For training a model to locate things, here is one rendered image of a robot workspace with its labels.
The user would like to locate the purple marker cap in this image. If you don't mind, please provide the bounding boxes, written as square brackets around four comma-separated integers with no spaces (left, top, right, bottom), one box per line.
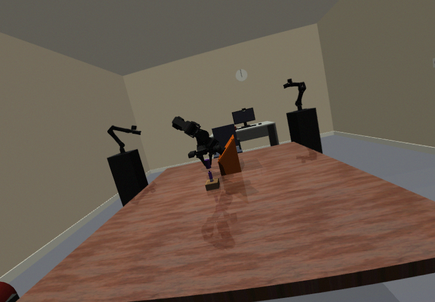
[204,159,211,169]

